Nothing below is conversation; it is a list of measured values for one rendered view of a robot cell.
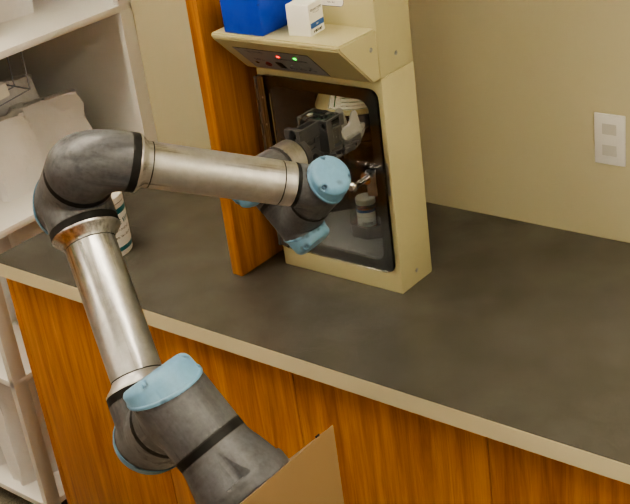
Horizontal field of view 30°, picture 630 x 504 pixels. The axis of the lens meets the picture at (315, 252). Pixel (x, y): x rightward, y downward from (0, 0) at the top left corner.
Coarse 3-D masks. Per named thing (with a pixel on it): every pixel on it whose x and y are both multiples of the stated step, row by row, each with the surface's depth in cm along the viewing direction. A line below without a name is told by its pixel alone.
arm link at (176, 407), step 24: (168, 360) 174; (192, 360) 173; (144, 384) 169; (168, 384) 168; (192, 384) 169; (144, 408) 169; (168, 408) 168; (192, 408) 168; (216, 408) 169; (144, 432) 172; (168, 432) 168; (192, 432) 167; (168, 456) 171
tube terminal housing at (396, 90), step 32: (352, 0) 222; (384, 0) 222; (384, 32) 224; (384, 64) 226; (384, 96) 228; (384, 128) 230; (416, 128) 238; (416, 160) 241; (416, 192) 243; (416, 224) 245; (288, 256) 264; (320, 256) 258; (416, 256) 248; (384, 288) 249
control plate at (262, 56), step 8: (240, 48) 233; (248, 56) 236; (256, 56) 234; (264, 56) 232; (272, 56) 230; (280, 56) 228; (288, 56) 226; (296, 56) 225; (304, 56) 223; (256, 64) 239; (264, 64) 237; (272, 64) 235; (288, 64) 231; (296, 64) 229; (304, 64) 228; (312, 64) 226; (304, 72) 232; (312, 72) 231; (320, 72) 229
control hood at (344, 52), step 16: (224, 32) 231; (272, 32) 227; (288, 32) 226; (320, 32) 223; (336, 32) 222; (352, 32) 221; (368, 32) 220; (256, 48) 229; (272, 48) 226; (288, 48) 222; (304, 48) 219; (320, 48) 216; (336, 48) 214; (352, 48) 217; (368, 48) 221; (320, 64) 224; (336, 64) 221; (352, 64) 218; (368, 64) 222; (368, 80) 223
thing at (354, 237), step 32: (288, 96) 241; (320, 96) 236; (352, 96) 230; (352, 160) 238; (384, 160) 233; (352, 192) 241; (384, 192) 236; (352, 224) 245; (384, 224) 240; (352, 256) 249; (384, 256) 243
